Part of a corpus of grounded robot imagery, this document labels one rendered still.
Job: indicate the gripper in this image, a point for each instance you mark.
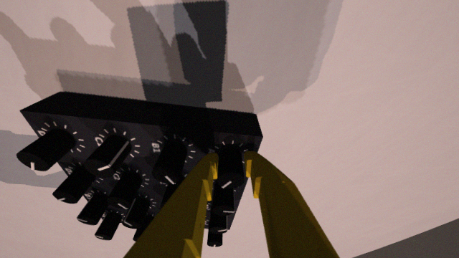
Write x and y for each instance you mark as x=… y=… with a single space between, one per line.
x=291 y=229

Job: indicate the black knob box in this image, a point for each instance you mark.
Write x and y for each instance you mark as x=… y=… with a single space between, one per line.
x=123 y=139

